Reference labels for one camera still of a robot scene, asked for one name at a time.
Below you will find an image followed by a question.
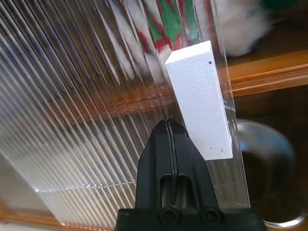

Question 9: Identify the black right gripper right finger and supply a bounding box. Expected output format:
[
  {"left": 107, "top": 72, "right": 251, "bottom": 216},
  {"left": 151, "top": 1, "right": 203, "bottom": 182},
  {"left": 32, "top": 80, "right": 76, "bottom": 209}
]
[{"left": 168, "top": 119, "right": 214, "bottom": 210}]

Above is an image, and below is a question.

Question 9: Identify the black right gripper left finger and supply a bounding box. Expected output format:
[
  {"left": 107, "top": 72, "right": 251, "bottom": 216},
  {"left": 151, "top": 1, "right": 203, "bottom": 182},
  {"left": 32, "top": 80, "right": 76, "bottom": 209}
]
[{"left": 134, "top": 119, "right": 175, "bottom": 210}]

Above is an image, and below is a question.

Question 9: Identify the large white door handle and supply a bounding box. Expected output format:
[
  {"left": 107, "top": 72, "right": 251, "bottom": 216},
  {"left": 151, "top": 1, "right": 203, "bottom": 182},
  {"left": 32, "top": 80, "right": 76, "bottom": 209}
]
[{"left": 165, "top": 40, "right": 233, "bottom": 161}]

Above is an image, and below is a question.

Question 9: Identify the cracked ribbed glass sliding door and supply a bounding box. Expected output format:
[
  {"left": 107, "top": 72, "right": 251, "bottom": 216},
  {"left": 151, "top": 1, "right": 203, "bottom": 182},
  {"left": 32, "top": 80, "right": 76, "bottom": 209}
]
[{"left": 0, "top": 0, "right": 251, "bottom": 231}]

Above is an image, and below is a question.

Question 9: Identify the wooden cabinet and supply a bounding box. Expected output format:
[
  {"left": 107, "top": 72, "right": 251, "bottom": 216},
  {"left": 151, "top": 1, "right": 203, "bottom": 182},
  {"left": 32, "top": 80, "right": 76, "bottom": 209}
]
[{"left": 0, "top": 0, "right": 308, "bottom": 231}]

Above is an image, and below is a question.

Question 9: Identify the metal bowl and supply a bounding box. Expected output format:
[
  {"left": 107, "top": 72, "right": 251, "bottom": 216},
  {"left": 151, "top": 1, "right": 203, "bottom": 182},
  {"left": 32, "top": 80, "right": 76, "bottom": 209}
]
[{"left": 237, "top": 119, "right": 305, "bottom": 229}]

